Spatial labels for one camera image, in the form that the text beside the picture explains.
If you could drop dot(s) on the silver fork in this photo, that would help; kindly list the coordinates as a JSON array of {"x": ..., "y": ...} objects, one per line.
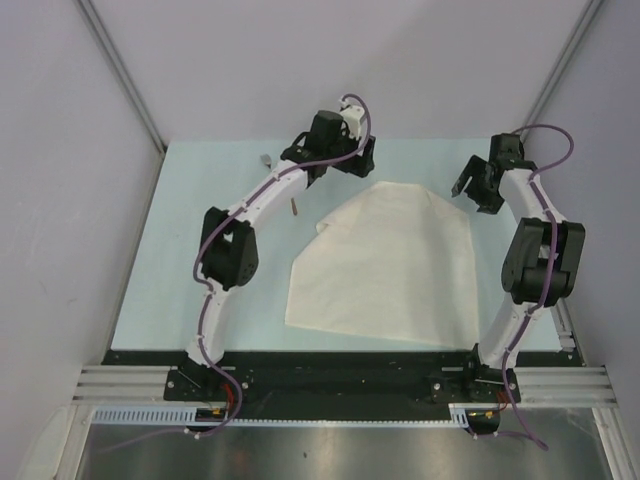
[{"x": 266, "y": 160}]

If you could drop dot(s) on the right aluminium frame post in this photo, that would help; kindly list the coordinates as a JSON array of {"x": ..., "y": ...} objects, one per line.
[{"x": 579, "y": 32}]

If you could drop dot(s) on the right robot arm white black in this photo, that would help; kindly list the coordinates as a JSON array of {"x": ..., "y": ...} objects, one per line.
[{"x": 541, "y": 263}]

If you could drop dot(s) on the white cloth napkin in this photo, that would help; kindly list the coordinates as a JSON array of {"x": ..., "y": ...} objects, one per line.
[{"x": 395, "y": 262}]

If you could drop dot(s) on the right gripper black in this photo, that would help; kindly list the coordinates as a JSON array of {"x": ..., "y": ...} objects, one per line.
[{"x": 488, "y": 203}]

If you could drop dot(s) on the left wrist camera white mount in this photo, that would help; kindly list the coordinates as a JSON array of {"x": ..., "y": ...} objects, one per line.
[{"x": 353, "y": 115}]

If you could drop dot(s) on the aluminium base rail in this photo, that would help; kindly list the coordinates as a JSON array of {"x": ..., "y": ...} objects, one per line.
[{"x": 121, "y": 385}]

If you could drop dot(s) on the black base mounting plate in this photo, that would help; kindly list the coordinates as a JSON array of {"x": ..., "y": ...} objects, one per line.
[{"x": 438, "y": 377}]

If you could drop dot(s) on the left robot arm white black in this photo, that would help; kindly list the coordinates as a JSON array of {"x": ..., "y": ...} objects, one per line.
[{"x": 228, "y": 256}]

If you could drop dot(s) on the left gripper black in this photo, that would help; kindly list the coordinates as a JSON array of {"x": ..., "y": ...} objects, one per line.
[{"x": 358, "y": 165}]

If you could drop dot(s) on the aluminium frame post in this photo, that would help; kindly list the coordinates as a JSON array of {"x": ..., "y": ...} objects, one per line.
[
  {"x": 579, "y": 32},
  {"x": 116, "y": 64}
]

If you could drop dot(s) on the left aluminium frame post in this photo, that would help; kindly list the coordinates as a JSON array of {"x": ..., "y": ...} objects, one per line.
[{"x": 116, "y": 64}]

